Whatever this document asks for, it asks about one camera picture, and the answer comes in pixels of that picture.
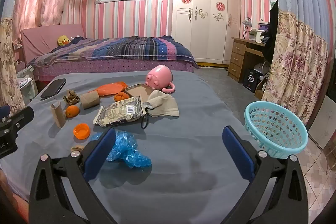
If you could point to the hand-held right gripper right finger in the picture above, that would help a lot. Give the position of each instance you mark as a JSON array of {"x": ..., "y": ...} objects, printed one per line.
[{"x": 240, "y": 155}]

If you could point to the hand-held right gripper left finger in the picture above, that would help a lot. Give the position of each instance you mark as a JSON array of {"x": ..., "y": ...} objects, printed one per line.
[{"x": 101, "y": 153}]

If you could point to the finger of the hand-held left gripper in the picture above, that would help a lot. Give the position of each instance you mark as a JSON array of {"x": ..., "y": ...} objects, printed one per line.
[
  {"x": 4, "y": 111},
  {"x": 22, "y": 117}
]

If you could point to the small brown paper scrap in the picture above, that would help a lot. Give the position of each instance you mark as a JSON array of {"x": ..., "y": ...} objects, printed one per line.
[{"x": 77, "y": 147}]

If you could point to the blue plastic shoe cover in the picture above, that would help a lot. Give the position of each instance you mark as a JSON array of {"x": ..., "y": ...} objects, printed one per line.
[{"x": 126, "y": 148}]

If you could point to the orange bottle cap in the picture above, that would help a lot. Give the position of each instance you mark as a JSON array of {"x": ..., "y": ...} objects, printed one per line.
[{"x": 82, "y": 131}]

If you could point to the narrow cardboard tube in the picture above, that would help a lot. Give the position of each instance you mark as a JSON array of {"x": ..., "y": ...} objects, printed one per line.
[{"x": 58, "y": 116}]

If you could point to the teal plastic basket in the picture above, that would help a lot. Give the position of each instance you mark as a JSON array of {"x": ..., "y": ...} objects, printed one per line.
[{"x": 282, "y": 151}]

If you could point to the beige snack packet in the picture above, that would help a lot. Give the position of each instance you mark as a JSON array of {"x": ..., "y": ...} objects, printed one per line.
[{"x": 118, "y": 112}]

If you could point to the small mandarin orange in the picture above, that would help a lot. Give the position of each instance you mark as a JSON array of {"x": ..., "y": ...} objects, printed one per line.
[{"x": 72, "y": 111}]

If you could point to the brown paper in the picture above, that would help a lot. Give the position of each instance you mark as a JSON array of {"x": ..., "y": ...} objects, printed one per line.
[{"x": 71, "y": 98}]

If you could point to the wide cardboard tube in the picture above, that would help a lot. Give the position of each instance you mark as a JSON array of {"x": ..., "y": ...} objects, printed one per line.
[{"x": 90, "y": 100}]

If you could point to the small orange peel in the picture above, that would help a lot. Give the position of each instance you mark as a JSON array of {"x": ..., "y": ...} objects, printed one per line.
[{"x": 120, "y": 96}]

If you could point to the beige face mask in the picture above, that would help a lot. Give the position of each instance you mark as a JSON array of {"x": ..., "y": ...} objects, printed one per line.
[{"x": 162, "y": 106}]

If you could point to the white bedside stand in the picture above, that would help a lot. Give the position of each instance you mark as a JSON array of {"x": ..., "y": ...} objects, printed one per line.
[{"x": 27, "y": 85}]

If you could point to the black smartphone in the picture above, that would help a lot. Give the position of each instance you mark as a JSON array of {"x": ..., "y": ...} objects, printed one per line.
[{"x": 53, "y": 88}]

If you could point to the floral side curtain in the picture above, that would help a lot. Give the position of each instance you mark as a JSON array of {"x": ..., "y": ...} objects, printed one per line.
[{"x": 8, "y": 61}]

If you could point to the grey blanket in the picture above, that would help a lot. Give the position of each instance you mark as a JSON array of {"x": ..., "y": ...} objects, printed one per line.
[{"x": 183, "y": 134}]

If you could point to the cardboard box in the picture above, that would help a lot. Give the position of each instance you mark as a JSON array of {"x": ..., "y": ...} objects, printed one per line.
[{"x": 260, "y": 90}]

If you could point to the brown phone case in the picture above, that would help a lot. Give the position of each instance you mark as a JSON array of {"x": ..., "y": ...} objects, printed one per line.
[{"x": 139, "y": 91}]

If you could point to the black box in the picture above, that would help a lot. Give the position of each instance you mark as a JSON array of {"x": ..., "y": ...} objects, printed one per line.
[{"x": 250, "y": 80}]

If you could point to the pink bed headboard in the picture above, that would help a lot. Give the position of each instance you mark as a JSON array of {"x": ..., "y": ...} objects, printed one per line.
[{"x": 39, "y": 40}]

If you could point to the purple dotted bed sheet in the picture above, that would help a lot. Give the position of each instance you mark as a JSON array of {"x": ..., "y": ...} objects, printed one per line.
[{"x": 105, "y": 67}]

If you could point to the yellow duck plush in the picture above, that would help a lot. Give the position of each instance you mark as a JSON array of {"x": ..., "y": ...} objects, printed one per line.
[{"x": 63, "y": 40}]

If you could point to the white leaning board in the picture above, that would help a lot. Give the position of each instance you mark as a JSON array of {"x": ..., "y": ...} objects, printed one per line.
[{"x": 321, "y": 124}]

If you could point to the white round appliance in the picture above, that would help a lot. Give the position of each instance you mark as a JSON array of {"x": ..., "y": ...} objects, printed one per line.
[{"x": 261, "y": 67}]

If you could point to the pink animal mug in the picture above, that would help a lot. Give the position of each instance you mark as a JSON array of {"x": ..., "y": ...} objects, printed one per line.
[{"x": 158, "y": 77}]

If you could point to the wooden desk with drawers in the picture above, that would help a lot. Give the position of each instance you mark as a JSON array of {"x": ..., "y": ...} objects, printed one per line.
[{"x": 237, "y": 58}]

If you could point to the striped patchwork quilt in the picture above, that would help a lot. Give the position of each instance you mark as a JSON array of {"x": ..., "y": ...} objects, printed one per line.
[{"x": 126, "y": 49}]

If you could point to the white box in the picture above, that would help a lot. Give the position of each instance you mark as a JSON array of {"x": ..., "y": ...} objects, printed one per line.
[{"x": 256, "y": 36}]

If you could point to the dark hanging coat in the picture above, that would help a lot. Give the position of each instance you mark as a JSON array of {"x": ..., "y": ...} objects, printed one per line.
[{"x": 271, "y": 37}]

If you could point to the blue floral curtain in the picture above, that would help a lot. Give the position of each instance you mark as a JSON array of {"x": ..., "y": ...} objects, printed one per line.
[{"x": 296, "y": 43}]

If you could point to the white wardrobe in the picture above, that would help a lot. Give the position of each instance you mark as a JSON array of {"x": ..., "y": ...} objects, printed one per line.
[{"x": 204, "y": 29}]

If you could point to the silver desk lamp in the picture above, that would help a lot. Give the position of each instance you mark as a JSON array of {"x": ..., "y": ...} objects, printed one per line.
[{"x": 246, "y": 23}]

